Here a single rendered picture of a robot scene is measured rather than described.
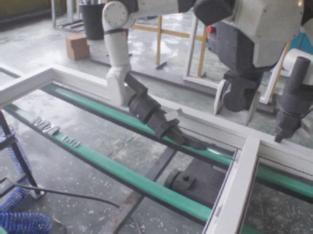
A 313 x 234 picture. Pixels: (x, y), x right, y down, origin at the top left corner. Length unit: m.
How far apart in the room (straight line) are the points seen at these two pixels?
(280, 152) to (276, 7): 0.45
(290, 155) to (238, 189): 0.26
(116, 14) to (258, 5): 0.42
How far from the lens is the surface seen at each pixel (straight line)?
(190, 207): 0.60
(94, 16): 4.83
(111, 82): 0.70
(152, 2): 0.67
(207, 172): 1.60
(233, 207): 0.55
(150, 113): 0.68
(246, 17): 0.71
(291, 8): 0.80
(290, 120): 0.68
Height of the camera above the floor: 1.38
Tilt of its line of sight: 35 degrees down
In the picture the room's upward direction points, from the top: 3 degrees clockwise
